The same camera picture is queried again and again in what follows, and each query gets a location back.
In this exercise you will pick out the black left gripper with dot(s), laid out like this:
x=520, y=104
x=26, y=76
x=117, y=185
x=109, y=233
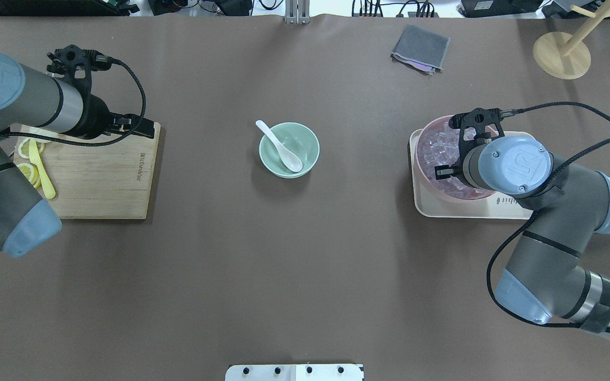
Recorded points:
x=97, y=117

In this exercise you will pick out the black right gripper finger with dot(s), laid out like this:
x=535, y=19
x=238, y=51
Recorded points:
x=445, y=172

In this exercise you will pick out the white ceramic spoon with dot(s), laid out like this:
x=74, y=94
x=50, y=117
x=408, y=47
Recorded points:
x=288, y=158

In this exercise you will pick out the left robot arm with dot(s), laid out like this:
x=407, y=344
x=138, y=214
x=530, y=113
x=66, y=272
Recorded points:
x=61, y=102

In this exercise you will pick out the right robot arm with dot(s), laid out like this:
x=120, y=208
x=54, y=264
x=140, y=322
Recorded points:
x=543, y=283

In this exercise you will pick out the pink bowl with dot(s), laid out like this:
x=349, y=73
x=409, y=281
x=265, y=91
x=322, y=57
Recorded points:
x=432, y=180

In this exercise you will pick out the pile of clear ice cubes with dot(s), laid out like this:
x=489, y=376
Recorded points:
x=442, y=153

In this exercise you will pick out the green bowl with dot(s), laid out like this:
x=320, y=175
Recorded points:
x=297, y=138

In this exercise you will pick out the wooden cutting board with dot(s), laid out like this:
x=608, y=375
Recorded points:
x=110, y=182

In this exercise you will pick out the cream serving tray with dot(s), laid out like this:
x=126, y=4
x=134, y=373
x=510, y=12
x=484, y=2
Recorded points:
x=496, y=206

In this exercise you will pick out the yellow plastic knife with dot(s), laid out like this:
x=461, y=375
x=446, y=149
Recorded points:
x=47, y=186

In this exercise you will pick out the upper lemon slice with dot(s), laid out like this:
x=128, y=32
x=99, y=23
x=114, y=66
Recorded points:
x=24, y=148

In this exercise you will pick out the grey folded cloth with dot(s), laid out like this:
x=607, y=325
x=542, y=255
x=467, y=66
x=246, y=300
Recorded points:
x=421, y=49

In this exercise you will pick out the wooden mug tree stand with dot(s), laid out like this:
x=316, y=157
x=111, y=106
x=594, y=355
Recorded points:
x=563, y=55

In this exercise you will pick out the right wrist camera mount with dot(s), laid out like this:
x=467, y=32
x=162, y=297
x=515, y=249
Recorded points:
x=479, y=127

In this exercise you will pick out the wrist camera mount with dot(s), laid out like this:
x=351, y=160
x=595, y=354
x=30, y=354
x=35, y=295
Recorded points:
x=75, y=66
x=479, y=127

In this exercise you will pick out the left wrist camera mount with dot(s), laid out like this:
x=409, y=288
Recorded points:
x=75, y=66

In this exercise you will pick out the aluminium frame post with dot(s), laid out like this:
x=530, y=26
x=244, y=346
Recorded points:
x=297, y=12

